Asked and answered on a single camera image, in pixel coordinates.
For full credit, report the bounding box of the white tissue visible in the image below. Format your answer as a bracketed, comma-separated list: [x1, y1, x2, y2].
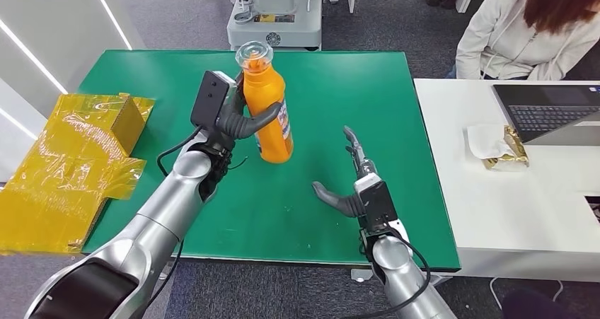
[466, 123, 517, 161]

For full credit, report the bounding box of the person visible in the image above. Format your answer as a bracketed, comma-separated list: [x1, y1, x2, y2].
[444, 0, 600, 82]

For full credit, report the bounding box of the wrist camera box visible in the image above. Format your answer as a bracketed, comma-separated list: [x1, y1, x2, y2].
[190, 71, 237, 130]
[354, 173, 399, 233]

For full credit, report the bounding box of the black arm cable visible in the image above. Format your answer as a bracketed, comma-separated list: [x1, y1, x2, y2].
[342, 234, 431, 319]
[140, 127, 203, 319]

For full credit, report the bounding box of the orange plastic bottle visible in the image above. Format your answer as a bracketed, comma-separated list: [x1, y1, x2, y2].
[234, 40, 295, 165]

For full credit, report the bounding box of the gold foil wrapper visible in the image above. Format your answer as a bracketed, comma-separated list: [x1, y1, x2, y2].
[484, 125, 531, 172]

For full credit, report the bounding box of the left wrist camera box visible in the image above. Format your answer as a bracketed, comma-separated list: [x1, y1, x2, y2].
[190, 71, 237, 130]

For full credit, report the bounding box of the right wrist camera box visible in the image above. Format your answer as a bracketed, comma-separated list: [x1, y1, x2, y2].
[354, 173, 399, 233]

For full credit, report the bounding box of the white floor cable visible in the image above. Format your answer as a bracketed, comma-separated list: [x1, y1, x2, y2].
[490, 277, 563, 319]

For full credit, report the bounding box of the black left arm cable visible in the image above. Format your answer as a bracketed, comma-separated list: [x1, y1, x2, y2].
[140, 127, 203, 319]

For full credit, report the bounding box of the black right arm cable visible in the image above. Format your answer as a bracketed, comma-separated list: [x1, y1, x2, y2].
[342, 234, 431, 319]

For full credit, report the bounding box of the grey machine base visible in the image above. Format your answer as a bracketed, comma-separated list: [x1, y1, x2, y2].
[226, 0, 324, 52]

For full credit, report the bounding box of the dark grey laptop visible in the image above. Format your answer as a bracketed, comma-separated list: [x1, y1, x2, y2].
[492, 84, 600, 148]

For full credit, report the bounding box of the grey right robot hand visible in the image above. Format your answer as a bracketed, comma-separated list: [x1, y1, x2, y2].
[312, 125, 379, 219]

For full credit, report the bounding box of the white desk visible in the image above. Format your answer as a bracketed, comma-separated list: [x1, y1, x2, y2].
[414, 79, 600, 284]

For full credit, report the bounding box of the green table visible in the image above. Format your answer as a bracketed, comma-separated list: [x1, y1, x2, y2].
[80, 50, 463, 285]

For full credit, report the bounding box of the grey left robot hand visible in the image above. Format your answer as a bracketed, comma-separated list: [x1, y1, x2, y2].
[216, 71, 284, 142]

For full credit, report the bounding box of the yellow taped cardboard box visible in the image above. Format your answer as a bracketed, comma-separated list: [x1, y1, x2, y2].
[0, 92, 156, 257]

